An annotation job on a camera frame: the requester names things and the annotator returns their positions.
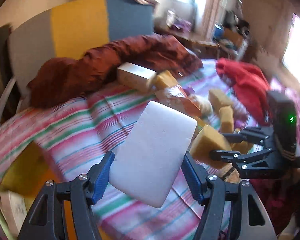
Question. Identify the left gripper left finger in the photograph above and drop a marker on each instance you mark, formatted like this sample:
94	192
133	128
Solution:
99	178

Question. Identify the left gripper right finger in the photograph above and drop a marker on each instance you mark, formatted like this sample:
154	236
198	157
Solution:
195	175

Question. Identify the striped bed sheet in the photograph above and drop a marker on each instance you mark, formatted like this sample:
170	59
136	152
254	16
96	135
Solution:
76	135

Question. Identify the red fleece blanket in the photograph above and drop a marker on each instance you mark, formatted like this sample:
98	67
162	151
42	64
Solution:
250	86

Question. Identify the white carton box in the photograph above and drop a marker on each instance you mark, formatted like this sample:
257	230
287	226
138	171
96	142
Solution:
135	77

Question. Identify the black rolled mat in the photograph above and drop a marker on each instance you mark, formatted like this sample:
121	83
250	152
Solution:
6	69

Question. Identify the cardboard box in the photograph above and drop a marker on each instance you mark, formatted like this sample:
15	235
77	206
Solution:
234	37

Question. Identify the gold tin box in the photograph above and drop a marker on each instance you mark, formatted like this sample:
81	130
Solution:
26	176

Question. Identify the orange snack bag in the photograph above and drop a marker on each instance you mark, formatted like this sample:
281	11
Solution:
176	98

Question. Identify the white sock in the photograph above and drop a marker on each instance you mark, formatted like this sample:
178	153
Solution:
203	104

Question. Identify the yellow sponge with holes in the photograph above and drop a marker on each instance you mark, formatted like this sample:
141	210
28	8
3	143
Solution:
219	99

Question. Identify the large white perfume box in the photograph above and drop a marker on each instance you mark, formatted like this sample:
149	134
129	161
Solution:
14	210

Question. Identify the grey yellow blue chair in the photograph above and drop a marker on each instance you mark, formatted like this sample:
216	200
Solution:
69	30

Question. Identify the maroon jacket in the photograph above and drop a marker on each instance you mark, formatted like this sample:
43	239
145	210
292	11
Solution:
61	79

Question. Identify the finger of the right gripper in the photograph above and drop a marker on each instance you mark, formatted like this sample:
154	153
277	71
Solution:
253	135
237	157

